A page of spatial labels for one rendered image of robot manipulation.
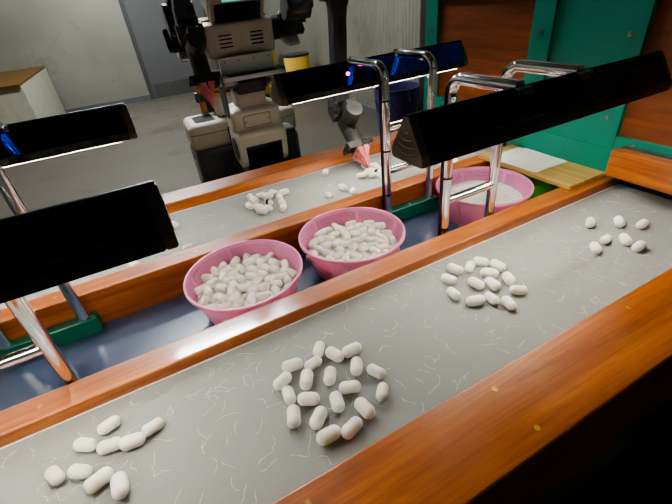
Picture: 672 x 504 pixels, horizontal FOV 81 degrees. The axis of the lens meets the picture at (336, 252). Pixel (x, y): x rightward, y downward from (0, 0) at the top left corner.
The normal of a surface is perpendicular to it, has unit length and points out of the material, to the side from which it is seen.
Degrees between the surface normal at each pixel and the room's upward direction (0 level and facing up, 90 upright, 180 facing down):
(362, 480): 0
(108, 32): 90
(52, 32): 90
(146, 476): 0
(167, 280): 90
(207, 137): 90
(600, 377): 0
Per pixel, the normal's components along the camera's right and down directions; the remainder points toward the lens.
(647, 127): -0.88, 0.33
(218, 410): -0.10, -0.83
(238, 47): 0.45, 0.57
